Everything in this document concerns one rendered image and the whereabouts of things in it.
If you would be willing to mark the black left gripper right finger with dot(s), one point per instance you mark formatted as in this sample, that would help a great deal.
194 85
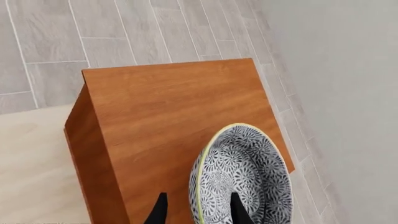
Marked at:
238 211

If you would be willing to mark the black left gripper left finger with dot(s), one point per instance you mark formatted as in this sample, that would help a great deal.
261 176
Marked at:
159 212

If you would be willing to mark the wooden cabinet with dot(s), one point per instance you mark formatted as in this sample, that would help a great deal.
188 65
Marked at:
174 116

